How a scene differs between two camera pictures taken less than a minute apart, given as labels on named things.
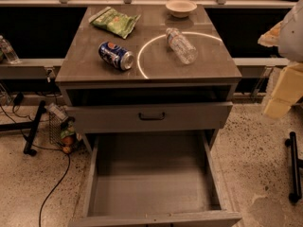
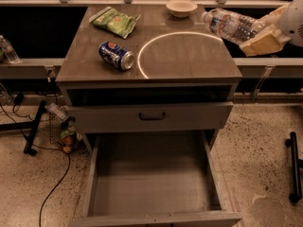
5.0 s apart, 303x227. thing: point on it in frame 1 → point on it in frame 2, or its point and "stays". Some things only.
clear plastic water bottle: [184, 50] → [231, 26]
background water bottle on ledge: [8, 51] stays
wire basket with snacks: [62, 130] stays
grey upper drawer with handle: [174, 117] stays
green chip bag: [116, 23] stays
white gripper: [293, 37] → [292, 22]
